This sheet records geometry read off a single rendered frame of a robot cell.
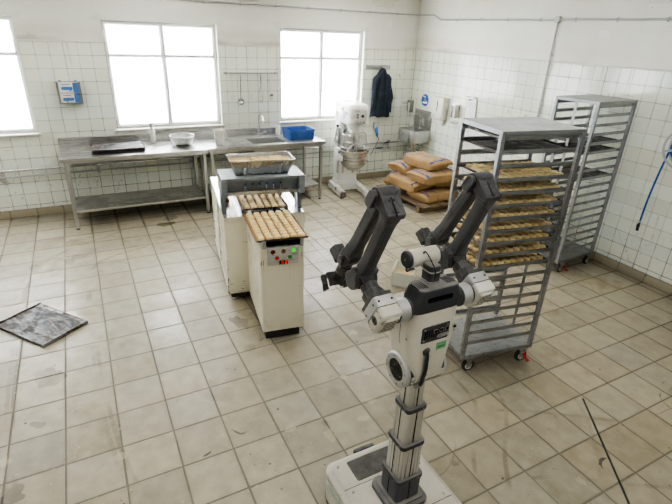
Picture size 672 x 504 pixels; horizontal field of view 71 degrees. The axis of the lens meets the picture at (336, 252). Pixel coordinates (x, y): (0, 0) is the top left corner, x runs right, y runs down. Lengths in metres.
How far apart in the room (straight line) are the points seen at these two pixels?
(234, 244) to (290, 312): 0.84
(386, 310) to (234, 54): 5.88
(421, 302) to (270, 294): 2.14
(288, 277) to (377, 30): 5.26
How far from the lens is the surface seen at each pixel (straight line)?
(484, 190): 1.85
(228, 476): 3.04
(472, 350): 3.84
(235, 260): 4.34
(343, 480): 2.66
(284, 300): 3.81
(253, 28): 7.28
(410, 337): 1.87
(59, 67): 6.93
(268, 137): 7.24
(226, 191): 4.10
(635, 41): 6.03
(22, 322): 4.78
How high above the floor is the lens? 2.32
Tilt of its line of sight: 25 degrees down
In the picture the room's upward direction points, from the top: 2 degrees clockwise
